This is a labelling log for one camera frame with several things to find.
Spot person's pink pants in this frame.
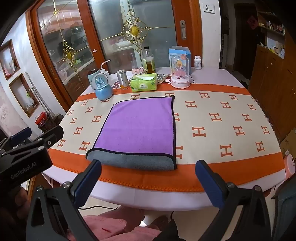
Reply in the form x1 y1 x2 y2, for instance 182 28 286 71
67 207 162 241

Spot orange patterned table cloth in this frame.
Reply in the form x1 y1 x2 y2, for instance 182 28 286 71
44 82 284 193

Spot purple and grey towel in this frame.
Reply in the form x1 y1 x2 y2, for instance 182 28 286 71
86 95 177 171

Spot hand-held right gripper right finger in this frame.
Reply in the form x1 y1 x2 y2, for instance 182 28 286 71
195 159 271 241

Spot blue carton box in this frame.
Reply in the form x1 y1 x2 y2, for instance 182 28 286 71
168 46 192 76

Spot wall shelf with boxes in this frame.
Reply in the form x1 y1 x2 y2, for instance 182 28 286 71
257 0 287 61

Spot cardboard box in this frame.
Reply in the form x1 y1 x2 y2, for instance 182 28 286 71
279 130 296 158

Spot wooden wall niche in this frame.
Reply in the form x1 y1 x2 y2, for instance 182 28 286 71
0 39 21 80
9 73 40 118

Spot wooden cabinet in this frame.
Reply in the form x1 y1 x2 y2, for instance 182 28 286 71
248 44 296 142

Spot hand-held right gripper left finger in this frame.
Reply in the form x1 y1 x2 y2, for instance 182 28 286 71
26 159 102 241

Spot dark grey chair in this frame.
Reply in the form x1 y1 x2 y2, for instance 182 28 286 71
271 178 296 241

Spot white charging cable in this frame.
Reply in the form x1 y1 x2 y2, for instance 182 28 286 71
100 60 113 77

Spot pink alarm clock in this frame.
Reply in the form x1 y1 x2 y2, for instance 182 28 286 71
284 155 296 176

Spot black cable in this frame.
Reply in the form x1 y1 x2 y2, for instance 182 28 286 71
77 205 121 211

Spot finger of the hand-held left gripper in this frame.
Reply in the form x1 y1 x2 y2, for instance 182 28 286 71
0 127 32 152
5 126 64 156

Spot green tissue pack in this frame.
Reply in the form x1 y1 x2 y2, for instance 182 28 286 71
129 73 158 93

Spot glass oil bottle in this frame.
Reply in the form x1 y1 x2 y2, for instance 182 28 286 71
143 46 156 74

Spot blue snow globe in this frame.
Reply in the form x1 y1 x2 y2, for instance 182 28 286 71
91 72 114 101

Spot silver metal can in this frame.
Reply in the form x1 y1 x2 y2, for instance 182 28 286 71
116 70 129 90

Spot wooden glass sliding door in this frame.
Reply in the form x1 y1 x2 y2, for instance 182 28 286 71
26 0 203 109

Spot person's left hand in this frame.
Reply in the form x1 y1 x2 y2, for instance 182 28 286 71
0 179 32 241

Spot dark brown stool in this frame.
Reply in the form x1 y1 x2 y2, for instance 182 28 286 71
38 113 58 133

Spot red bucket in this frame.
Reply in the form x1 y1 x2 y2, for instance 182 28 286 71
35 112 48 127

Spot pink doll glass dome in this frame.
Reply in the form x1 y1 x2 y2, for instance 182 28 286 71
171 55 191 89

